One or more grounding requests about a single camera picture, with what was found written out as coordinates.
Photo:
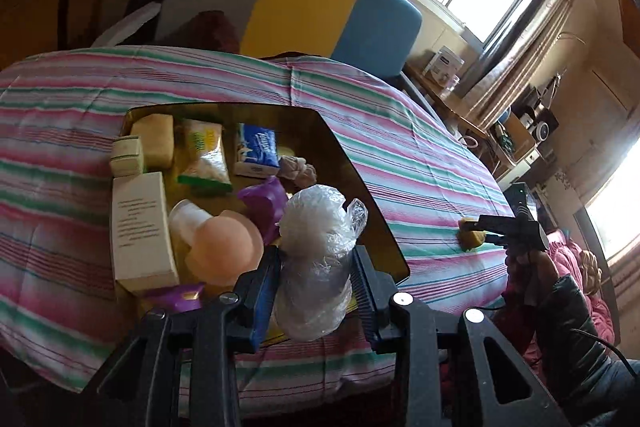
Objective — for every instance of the striped pink green blanket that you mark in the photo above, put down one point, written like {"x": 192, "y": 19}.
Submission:
{"x": 425, "y": 167}

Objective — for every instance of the green yellow snack packet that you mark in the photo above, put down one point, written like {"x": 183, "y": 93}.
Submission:
{"x": 205, "y": 162}

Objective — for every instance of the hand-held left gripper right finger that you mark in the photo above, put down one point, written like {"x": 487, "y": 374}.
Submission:
{"x": 365, "y": 302}

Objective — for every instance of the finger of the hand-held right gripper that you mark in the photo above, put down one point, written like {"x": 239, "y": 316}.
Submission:
{"x": 500, "y": 240}
{"x": 497, "y": 222}

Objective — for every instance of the clear plastic bag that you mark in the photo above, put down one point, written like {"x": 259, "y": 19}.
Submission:
{"x": 310, "y": 267}

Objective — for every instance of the wooden side cabinet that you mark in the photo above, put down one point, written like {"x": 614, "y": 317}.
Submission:
{"x": 450, "y": 112}

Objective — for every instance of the pink clothing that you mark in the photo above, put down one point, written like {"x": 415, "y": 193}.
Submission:
{"x": 575, "y": 262}

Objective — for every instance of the small yellow sponge piece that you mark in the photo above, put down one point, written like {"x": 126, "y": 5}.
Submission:
{"x": 472, "y": 234}

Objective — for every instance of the bright side window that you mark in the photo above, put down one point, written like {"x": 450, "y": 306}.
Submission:
{"x": 617, "y": 212}

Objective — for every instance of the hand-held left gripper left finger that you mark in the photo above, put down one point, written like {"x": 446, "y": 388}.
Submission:
{"x": 262, "y": 302}

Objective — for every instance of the grey yellow blue sofa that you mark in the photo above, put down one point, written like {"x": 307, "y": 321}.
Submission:
{"x": 300, "y": 2}

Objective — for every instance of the person's right hand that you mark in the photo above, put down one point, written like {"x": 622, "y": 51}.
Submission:
{"x": 530, "y": 279}

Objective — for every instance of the yellow sponge block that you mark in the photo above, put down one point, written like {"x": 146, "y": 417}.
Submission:
{"x": 155, "y": 141}

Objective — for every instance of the brown striped curtain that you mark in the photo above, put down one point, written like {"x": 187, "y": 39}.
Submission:
{"x": 530, "y": 37}

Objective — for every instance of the tall white carton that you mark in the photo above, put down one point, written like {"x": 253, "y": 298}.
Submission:
{"x": 142, "y": 232}

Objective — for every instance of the small cream box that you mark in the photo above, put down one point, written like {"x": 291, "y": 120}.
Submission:
{"x": 127, "y": 155}

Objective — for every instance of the white printed carton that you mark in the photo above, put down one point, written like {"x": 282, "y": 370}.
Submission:
{"x": 444, "y": 62}

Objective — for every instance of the gold tin box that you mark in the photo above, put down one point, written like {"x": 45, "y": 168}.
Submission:
{"x": 320, "y": 147}

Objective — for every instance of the black radio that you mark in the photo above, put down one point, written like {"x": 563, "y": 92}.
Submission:
{"x": 542, "y": 127}

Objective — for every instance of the peach and white mushroom toy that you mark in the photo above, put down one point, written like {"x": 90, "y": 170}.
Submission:
{"x": 225, "y": 247}

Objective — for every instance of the dark red cloth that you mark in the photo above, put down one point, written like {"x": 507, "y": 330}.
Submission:
{"x": 212, "y": 32}

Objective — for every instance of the blue tissue pack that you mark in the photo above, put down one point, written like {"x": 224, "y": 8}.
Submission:
{"x": 257, "y": 149}

